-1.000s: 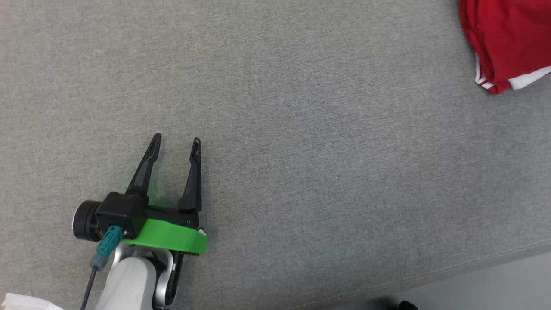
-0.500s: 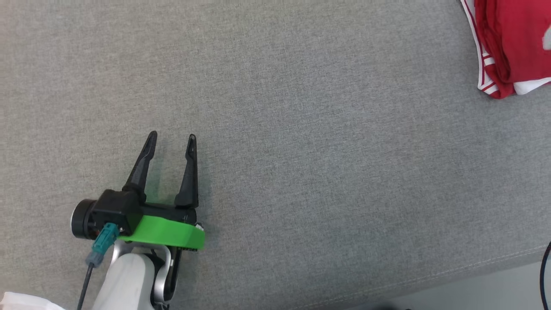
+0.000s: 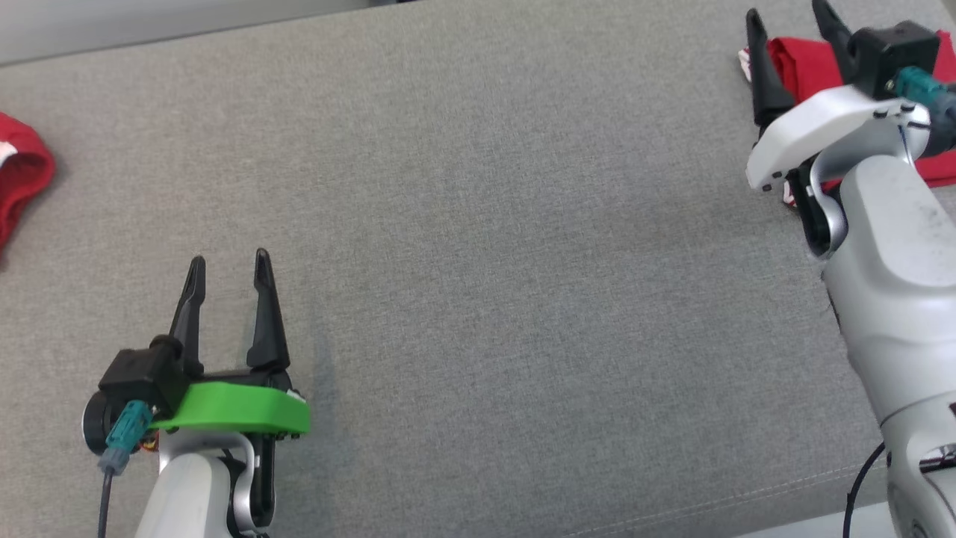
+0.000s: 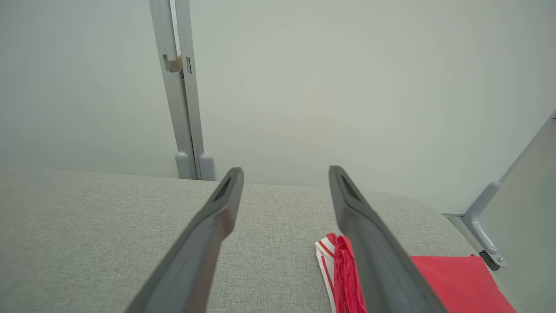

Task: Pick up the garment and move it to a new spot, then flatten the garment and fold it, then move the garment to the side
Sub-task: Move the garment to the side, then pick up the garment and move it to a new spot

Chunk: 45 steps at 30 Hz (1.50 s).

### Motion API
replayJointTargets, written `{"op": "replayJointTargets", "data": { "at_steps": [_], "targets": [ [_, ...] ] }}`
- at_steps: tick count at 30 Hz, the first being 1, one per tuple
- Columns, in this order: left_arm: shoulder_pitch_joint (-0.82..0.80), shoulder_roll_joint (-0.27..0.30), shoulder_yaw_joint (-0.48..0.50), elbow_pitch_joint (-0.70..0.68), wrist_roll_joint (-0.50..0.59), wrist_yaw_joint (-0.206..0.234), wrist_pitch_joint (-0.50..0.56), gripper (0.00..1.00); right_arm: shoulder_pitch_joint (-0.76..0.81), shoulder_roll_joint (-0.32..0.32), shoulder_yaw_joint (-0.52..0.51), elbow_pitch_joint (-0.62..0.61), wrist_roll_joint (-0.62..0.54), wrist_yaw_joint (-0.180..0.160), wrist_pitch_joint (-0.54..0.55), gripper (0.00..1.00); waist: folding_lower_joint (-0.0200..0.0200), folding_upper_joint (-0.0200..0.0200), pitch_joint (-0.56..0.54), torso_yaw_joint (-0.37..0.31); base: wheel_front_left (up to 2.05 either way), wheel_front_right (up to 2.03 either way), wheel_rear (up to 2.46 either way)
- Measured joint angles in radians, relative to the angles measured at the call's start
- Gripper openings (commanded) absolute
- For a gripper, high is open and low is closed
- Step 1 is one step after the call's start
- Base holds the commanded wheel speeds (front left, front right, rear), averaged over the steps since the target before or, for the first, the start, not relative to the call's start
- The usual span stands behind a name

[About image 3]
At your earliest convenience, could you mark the red garment with white waistband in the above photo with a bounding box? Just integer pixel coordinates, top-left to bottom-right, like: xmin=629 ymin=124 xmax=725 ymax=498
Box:
xmin=0 ymin=112 xmax=57 ymax=251

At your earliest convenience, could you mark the red jersey with white sleeves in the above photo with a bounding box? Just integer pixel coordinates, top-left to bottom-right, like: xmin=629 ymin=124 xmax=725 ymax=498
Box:
xmin=738 ymin=31 xmax=956 ymax=206

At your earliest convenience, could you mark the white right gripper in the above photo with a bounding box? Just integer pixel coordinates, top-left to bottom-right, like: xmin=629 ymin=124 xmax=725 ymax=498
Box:
xmin=745 ymin=0 xmax=931 ymax=191

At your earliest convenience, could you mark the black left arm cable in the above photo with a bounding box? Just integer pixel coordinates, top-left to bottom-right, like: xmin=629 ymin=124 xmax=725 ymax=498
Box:
xmin=96 ymin=401 xmax=154 ymax=538

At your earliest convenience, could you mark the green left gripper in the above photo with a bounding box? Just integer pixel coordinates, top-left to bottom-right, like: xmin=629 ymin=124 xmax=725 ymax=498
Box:
xmin=153 ymin=249 xmax=311 ymax=440

